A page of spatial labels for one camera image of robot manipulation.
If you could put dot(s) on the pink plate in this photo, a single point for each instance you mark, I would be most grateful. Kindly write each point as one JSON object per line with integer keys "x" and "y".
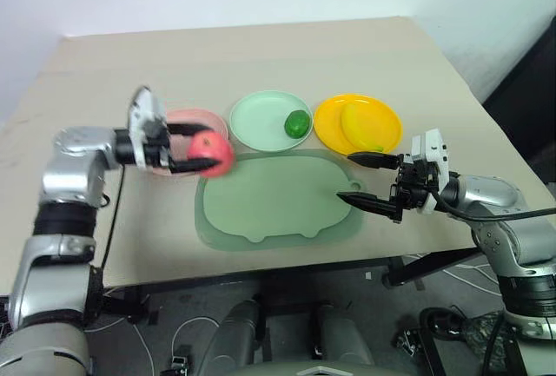
{"x": 191, "y": 115}

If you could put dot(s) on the red apple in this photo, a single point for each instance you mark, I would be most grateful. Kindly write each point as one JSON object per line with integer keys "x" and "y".
{"x": 215, "y": 148}

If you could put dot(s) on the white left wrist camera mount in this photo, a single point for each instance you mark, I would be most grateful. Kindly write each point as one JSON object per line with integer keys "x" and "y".
{"x": 143, "y": 109}

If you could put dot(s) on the black panel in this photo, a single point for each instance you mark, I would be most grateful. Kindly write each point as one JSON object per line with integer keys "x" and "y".
{"x": 525, "y": 102}

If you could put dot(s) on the dark grey right robot thigh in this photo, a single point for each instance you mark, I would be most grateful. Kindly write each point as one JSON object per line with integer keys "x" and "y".
{"x": 343, "y": 337}

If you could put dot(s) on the dark grey left robot thigh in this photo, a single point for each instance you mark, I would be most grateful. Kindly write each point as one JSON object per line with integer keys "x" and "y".
{"x": 236, "y": 332}

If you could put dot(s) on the black table leg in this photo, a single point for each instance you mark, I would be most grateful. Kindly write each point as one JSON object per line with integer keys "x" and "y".
{"x": 130, "y": 302}

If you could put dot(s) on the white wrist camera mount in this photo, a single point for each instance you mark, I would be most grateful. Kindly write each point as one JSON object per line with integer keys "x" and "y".
{"x": 143, "y": 109}
{"x": 436, "y": 152}

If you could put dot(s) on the yellow banana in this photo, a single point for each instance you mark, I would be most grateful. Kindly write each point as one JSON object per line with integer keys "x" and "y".
{"x": 362, "y": 128}

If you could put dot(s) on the dark grey robot thigh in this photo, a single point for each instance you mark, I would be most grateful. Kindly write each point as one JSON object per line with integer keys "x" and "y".
{"x": 236, "y": 332}
{"x": 343, "y": 337}

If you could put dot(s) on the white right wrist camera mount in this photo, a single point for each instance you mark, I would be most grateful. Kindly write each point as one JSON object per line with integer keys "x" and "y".
{"x": 436, "y": 152}

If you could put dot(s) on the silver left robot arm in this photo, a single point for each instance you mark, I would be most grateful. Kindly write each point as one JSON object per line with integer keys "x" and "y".
{"x": 74, "y": 150}

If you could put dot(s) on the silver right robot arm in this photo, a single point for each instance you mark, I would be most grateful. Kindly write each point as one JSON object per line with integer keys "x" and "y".
{"x": 499, "y": 193}

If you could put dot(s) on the black table brace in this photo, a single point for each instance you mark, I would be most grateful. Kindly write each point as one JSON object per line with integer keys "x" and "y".
{"x": 417, "y": 268}

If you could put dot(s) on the yellow plate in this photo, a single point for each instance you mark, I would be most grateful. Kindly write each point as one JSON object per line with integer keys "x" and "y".
{"x": 328, "y": 122}

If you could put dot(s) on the green round fruit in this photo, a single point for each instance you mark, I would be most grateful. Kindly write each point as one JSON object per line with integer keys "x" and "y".
{"x": 297, "y": 124}

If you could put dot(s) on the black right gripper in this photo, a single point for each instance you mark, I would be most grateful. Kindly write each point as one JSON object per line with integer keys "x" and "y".
{"x": 410, "y": 185}

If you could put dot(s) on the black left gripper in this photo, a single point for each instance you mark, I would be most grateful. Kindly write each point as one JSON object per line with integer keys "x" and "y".
{"x": 157, "y": 143}

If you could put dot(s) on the green silicone mat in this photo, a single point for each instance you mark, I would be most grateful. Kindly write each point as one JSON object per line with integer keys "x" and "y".
{"x": 269, "y": 198}

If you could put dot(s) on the black metal floor stand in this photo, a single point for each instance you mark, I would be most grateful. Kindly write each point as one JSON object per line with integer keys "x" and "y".
{"x": 434, "y": 341}

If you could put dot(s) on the light green plate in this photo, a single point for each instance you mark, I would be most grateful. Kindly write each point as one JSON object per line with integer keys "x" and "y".
{"x": 256, "y": 120}

